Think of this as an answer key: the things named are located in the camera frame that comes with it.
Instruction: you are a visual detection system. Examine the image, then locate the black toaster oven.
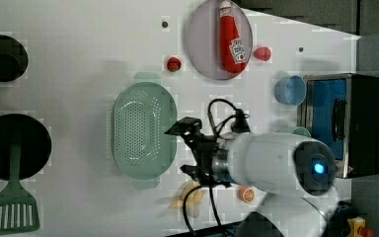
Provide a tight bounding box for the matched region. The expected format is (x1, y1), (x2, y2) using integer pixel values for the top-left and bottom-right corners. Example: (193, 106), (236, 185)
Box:
(297, 73), (379, 179)

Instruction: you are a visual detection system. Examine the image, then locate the grey round plate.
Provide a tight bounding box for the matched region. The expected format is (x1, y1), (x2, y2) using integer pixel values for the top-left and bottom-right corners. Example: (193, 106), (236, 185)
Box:
(186, 0), (253, 80)

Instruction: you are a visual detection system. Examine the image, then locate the large black pan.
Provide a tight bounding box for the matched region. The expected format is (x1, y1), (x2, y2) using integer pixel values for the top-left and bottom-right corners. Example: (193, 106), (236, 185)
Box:
(0, 114), (52, 181)

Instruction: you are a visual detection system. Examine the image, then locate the red strawberry toy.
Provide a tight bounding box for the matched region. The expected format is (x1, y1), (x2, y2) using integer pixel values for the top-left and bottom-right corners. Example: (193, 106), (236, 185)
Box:
(167, 56), (182, 72)

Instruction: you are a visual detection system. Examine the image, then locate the orange slice toy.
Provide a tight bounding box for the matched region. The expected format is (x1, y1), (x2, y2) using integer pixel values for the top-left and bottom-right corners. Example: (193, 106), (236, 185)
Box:
(239, 187), (256, 203)

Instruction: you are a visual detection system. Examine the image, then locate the green slotted spatula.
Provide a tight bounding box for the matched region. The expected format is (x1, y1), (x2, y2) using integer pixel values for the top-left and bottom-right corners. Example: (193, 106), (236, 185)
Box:
(0, 144), (40, 236)

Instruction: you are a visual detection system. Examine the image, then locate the red ketchup bottle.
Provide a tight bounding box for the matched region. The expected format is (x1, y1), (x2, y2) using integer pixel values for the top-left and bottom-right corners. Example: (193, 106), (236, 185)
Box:
(219, 0), (247, 74)

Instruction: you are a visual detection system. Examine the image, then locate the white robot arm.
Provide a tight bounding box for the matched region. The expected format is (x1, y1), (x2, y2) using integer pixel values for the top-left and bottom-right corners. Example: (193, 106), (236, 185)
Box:
(166, 116), (339, 237)

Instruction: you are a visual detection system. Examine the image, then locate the yellow orange object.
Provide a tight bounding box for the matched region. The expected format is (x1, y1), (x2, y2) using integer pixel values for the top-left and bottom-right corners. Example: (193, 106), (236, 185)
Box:
(347, 217), (374, 237)

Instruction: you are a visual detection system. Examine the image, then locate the small black burner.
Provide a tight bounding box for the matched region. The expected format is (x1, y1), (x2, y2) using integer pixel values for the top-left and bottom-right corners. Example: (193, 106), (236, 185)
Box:
(0, 35), (29, 82)

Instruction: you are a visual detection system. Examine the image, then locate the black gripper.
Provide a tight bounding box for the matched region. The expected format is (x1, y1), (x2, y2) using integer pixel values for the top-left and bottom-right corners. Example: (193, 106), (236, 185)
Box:
(165, 117), (231, 188)

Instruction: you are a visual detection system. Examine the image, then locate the red round fruit toy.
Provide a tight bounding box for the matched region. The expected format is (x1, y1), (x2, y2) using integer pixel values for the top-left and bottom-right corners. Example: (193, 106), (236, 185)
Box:
(254, 46), (271, 61)

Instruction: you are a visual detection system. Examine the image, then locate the blue plastic cup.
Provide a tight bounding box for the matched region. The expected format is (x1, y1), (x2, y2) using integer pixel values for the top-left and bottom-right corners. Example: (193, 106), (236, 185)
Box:
(274, 76), (307, 106)

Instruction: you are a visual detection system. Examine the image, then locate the green round cup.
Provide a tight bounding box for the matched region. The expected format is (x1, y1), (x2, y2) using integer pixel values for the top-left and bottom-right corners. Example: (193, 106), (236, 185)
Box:
(291, 126), (311, 137)

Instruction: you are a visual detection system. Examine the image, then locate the green oval strainer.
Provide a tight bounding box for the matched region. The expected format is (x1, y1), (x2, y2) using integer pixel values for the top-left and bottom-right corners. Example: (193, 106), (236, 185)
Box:
(112, 72), (178, 190)

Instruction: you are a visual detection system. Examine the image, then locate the peeled banana toy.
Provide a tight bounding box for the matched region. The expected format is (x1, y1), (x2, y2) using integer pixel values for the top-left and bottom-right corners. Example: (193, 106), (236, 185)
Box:
(169, 181), (206, 218)

